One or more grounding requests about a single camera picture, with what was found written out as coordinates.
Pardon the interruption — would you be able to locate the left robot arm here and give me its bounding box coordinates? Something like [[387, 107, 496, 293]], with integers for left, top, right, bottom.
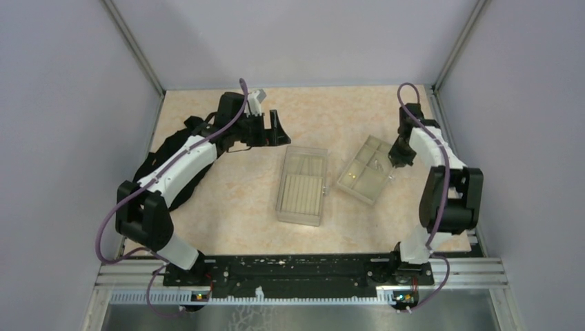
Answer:
[[115, 90, 291, 285]]

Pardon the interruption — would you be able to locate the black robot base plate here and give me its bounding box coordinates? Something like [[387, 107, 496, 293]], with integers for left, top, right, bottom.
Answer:
[[163, 252, 435, 299]]

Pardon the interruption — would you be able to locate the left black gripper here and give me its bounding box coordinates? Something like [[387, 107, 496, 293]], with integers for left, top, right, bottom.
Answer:
[[233, 110, 291, 147]]

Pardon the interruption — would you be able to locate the clear plastic box cover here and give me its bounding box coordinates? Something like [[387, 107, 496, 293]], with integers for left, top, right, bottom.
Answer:
[[275, 145, 330, 228]]

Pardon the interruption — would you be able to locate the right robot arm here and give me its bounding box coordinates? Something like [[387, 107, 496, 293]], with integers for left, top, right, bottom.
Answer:
[[388, 103, 484, 284]]

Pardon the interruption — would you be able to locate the black cloth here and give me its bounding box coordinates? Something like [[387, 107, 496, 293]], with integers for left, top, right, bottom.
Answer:
[[133, 116, 219, 211]]

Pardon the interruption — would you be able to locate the beige slotted ring tray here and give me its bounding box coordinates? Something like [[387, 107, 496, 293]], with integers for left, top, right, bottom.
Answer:
[[279, 155, 326, 218]]

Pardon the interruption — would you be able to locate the white slotted cable duct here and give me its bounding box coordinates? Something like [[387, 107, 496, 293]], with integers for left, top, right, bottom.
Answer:
[[109, 289, 396, 305]]

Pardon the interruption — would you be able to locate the beige compartment tray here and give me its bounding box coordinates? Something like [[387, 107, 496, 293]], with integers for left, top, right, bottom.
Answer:
[[336, 135, 394, 205]]

